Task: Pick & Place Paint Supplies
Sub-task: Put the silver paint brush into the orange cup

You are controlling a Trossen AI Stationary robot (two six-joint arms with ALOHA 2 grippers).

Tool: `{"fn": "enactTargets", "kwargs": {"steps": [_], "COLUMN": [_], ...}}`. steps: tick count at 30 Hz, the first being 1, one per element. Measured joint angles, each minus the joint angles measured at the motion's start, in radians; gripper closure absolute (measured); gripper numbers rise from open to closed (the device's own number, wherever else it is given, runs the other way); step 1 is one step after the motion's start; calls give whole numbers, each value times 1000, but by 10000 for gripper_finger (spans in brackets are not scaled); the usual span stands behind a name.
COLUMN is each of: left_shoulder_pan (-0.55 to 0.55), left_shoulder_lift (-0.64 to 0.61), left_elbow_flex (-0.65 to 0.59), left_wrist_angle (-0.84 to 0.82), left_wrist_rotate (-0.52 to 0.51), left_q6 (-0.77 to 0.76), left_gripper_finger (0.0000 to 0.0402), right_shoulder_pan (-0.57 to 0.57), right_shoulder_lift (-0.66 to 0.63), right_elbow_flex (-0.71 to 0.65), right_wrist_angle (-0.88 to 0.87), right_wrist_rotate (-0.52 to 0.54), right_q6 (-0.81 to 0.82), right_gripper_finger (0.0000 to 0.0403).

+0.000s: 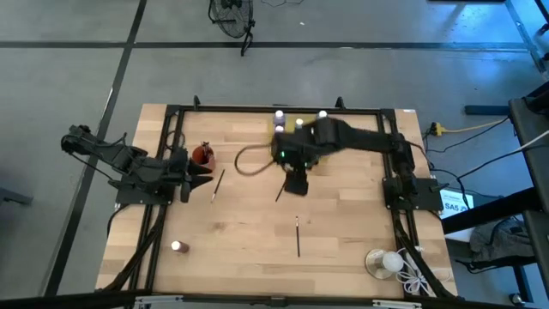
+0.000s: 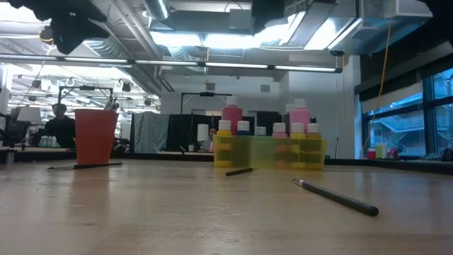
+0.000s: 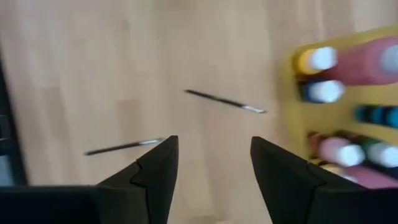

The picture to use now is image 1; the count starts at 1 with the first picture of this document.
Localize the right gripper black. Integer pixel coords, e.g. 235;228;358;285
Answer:
274;119;340;197

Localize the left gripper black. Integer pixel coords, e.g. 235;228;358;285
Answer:
165;148;214;203

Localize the white SA5 label sign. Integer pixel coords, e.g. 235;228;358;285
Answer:
439;188;475;221

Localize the orange plastic cup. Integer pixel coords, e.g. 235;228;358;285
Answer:
190;141;217;173

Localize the gray bag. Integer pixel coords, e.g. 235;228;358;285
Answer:
469;216;531;258

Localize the round lamp with white bulb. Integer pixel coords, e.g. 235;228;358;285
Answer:
364;248;405;281

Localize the yellow translucent plastic bin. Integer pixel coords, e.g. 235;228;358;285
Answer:
268;112;332;164

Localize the gray stand foot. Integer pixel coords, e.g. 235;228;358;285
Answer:
0;186;34;207

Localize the black floor cable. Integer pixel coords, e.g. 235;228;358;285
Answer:
422;128;511;155

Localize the coiled white cable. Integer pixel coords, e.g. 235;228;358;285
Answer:
395;248;451;297

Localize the yellow power strip with cable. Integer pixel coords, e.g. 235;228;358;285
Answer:
430;116;510;137

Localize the black floor fan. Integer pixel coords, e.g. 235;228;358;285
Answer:
208;0;256;58

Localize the black desk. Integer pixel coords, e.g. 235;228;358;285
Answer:
508;81;549;258

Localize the white floor cable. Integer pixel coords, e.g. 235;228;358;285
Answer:
508;128;549;158

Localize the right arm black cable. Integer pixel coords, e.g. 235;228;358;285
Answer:
233;143;278;177

